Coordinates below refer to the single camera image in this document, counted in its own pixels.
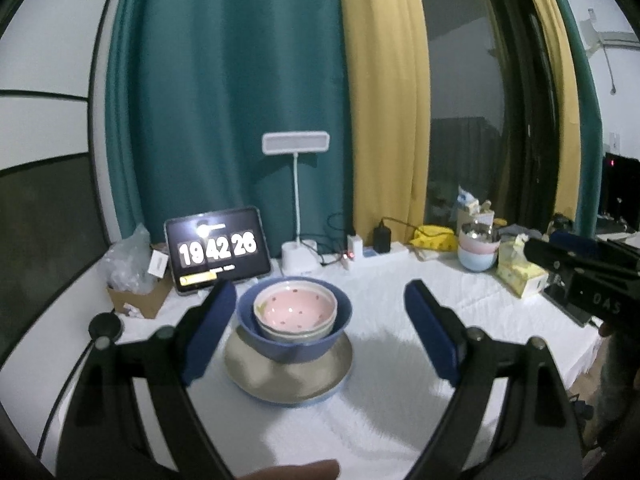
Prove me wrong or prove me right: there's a beige round plate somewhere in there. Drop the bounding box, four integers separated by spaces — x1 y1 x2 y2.
224 328 354 400

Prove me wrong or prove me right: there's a cream bowl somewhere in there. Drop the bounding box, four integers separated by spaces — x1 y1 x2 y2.
257 321 335 344

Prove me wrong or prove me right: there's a large blue bowl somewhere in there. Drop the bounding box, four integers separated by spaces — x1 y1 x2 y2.
236 276 352 364

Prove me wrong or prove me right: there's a pink strawberry bowl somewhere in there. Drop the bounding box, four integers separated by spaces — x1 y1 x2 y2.
253 280 337 328

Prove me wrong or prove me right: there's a blue plate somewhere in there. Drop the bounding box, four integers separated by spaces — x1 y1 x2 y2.
234 375 350 408

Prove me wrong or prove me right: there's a right hand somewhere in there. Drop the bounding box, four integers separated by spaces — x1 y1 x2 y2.
597 323 639 424

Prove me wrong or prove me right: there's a left hand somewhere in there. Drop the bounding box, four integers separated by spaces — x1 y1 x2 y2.
240 460 341 480

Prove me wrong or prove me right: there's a black smartphone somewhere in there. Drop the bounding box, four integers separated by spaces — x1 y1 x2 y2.
542 284 591 327

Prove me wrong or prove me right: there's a yellow tissue box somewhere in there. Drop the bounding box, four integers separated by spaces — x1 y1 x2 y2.
497 234 549 298

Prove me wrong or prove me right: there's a right yellow curtain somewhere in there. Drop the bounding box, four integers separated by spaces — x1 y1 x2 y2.
508 0 583 221

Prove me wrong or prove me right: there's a yellow curtain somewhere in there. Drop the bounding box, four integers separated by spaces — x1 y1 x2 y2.
341 0 431 243
508 0 583 221

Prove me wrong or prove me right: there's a light blue bowl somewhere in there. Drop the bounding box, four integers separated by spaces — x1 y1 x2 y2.
458 247 498 272

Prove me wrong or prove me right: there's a white basket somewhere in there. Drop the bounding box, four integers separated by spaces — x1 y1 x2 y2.
457 209 495 232

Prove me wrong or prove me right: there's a right teal curtain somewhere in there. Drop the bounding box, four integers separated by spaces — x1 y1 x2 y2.
555 0 603 238

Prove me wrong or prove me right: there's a teal curtain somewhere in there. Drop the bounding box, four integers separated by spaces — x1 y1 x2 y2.
555 0 603 238
105 0 352 256

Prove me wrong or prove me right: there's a black round puck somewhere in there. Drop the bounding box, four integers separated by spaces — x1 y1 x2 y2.
88 312 124 342

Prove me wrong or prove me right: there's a yellow snack packet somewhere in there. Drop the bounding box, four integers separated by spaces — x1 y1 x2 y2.
409 224 458 252

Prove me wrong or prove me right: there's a white power strip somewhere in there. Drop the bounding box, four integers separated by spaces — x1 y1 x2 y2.
344 242 411 264

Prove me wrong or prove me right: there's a clear plastic bag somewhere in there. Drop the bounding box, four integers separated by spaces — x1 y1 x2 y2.
99 223 155 295

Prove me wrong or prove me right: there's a black charger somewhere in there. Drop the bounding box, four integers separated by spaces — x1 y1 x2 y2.
372 223 392 254

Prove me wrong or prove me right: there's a small white box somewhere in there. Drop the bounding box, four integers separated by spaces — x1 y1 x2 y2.
148 249 169 280

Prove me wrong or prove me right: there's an air conditioner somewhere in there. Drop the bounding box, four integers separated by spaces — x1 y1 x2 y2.
579 18 640 55

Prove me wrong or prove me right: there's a white charger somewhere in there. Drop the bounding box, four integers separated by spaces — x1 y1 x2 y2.
347 234 363 260

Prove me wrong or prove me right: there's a tablet showing clock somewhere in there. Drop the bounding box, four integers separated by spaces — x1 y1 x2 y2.
164 206 271 295

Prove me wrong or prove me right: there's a white desk lamp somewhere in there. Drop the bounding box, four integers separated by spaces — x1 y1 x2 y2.
262 131 331 276

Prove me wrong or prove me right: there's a black charger cable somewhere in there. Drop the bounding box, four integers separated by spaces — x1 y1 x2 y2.
380 216 424 236

